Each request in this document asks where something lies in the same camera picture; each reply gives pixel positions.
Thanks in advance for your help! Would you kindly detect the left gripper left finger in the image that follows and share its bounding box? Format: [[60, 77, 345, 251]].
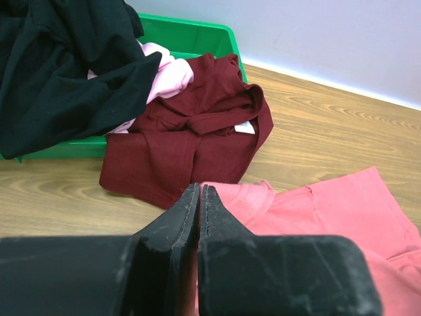
[[1, 184, 200, 315]]

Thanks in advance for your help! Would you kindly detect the green plastic bin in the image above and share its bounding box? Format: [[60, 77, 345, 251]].
[[15, 13, 240, 163]]

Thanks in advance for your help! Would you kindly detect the maroon t-shirt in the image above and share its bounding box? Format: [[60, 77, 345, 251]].
[[99, 54, 274, 209]]

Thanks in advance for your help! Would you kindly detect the salmon pink t-shirt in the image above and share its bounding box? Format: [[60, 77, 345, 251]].
[[212, 167, 420, 315]]

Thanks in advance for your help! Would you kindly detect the light pink t-shirt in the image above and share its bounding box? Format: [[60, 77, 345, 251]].
[[87, 41, 195, 134]]

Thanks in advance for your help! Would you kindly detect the black t-shirt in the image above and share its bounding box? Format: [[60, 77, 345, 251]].
[[1, 1, 162, 159]]

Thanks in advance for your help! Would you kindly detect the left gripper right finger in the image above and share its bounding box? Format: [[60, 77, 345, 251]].
[[197, 186, 383, 315]]

